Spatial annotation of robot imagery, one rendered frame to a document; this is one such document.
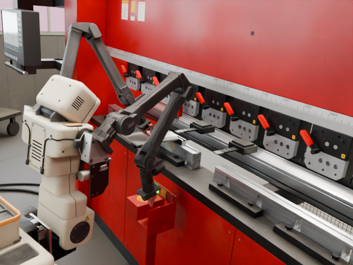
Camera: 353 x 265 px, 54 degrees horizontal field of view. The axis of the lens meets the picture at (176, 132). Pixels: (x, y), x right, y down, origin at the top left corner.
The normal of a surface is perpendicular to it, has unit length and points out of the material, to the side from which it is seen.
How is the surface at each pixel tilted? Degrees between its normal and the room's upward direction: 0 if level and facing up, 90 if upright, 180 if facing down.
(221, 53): 90
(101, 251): 0
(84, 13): 90
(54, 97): 48
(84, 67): 90
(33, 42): 90
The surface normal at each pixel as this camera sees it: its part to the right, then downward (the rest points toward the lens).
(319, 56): -0.81, 0.13
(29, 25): 0.65, 0.30
